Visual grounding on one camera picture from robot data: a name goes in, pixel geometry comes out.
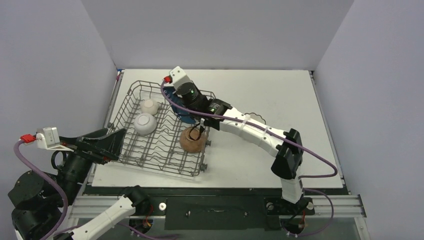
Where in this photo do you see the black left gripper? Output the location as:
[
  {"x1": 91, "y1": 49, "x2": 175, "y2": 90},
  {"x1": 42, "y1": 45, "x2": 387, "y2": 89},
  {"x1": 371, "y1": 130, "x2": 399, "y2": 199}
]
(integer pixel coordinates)
[{"x1": 57, "y1": 126, "x2": 128, "y2": 205}]

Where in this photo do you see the blue leaf-shaped dish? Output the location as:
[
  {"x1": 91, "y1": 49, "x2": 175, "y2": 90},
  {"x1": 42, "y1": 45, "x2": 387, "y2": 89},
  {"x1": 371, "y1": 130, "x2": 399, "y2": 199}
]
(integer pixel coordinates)
[{"x1": 163, "y1": 86, "x2": 196, "y2": 125}]

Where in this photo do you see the plain white bowl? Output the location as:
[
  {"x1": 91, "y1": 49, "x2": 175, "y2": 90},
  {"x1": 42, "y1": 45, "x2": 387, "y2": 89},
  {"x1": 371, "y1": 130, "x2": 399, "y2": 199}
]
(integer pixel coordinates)
[{"x1": 133, "y1": 113, "x2": 157, "y2": 135}]

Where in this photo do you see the small white lobed bowl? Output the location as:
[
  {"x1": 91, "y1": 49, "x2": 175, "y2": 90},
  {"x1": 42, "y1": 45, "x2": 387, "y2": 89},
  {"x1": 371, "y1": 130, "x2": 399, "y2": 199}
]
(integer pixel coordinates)
[{"x1": 140, "y1": 98, "x2": 160, "y2": 116}]

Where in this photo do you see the tan brown bowl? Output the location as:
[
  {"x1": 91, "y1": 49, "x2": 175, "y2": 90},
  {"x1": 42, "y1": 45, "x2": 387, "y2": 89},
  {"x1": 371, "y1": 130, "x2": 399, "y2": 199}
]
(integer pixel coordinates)
[{"x1": 179, "y1": 127, "x2": 207, "y2": 154}]

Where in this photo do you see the white scalloped bowl black rim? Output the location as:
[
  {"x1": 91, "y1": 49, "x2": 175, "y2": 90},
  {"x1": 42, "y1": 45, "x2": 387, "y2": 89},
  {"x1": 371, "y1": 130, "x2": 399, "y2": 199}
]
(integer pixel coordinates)
[{"x1": 245, "y1": 112, "x2": 267, "y2": 125}]

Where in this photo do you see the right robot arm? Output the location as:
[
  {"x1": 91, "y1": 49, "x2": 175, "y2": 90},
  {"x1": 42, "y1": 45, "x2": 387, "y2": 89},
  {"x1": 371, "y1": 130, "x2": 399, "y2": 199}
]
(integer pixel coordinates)
[{"x1": 173, "y1": 81, "x2": 304, "y2": 214}]

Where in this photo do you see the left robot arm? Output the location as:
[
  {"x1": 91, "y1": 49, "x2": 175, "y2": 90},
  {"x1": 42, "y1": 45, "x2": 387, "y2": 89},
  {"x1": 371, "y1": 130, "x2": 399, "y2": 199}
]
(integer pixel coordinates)
[{"x1": 8, "y1": 127, "x2": 151, "y2": 240}]

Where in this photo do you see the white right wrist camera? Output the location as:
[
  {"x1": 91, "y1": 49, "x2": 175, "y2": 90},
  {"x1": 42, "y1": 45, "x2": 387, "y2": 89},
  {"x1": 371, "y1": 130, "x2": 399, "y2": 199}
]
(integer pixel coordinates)
[{"x1": 163, "y1": 66, "x2": 193, "y2": 90}]

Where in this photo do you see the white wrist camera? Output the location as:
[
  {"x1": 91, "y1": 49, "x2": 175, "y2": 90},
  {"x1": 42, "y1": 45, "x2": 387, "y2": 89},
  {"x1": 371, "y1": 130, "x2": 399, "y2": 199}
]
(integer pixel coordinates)
[
  {"x1": 19, "y1": 127, "x2": 74, "y2": 152},
  {"x1": 163, "y1": 66, "x2": 193, "y2": 90}
]

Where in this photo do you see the grey wire dish rack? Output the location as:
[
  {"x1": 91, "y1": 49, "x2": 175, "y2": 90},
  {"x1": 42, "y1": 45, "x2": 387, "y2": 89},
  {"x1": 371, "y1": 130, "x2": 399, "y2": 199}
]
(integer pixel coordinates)
[{"x1": 107, "y1": 80, "x2": 211, "y2": 177}]

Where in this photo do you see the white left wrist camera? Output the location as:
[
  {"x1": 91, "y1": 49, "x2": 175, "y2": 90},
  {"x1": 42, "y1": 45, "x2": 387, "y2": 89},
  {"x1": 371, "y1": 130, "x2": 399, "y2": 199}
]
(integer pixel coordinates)
[{"x1": 19, "y1": 127, "x2": 74, "y2": 152}]

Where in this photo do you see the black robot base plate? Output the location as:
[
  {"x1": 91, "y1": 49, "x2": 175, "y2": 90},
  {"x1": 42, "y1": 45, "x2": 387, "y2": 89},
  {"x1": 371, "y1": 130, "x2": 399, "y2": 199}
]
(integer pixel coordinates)
[{"x1": 82, "y1": 187, "x2": 319, "y2": 232}]

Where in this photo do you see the aluminium table edge rail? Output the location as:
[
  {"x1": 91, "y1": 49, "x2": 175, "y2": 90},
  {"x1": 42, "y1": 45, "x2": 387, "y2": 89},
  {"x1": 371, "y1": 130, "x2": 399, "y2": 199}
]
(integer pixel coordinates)
[{"x1": 308, "y1": 70, "x2": 325, "y2": 118}]

